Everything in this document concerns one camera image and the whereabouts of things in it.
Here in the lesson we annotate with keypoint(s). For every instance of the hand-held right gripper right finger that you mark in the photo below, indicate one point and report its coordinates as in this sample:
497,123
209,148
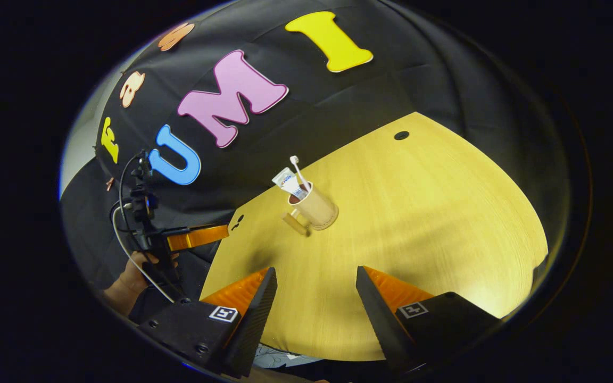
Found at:
386,330

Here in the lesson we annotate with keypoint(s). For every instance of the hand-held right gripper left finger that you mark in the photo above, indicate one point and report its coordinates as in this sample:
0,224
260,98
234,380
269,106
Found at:
245,335

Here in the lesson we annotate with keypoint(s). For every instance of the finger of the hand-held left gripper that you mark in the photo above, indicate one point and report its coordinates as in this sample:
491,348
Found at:
200,236

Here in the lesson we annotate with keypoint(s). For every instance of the white toothpaste tube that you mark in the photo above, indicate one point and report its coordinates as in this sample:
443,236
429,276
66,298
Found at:
288,181

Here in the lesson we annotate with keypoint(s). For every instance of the pink toothbrush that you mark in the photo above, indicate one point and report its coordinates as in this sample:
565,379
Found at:
300,171

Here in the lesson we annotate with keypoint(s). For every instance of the beige cup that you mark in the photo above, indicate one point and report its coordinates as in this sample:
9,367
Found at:
317,210

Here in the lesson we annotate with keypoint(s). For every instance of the white patterned clothing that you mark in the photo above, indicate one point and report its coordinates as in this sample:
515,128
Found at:
280,357

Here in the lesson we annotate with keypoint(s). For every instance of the pink cloth clip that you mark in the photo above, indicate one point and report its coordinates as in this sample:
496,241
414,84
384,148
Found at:
110,184

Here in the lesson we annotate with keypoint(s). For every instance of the black backdrop cloth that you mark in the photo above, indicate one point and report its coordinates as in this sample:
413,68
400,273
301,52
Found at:
365,90

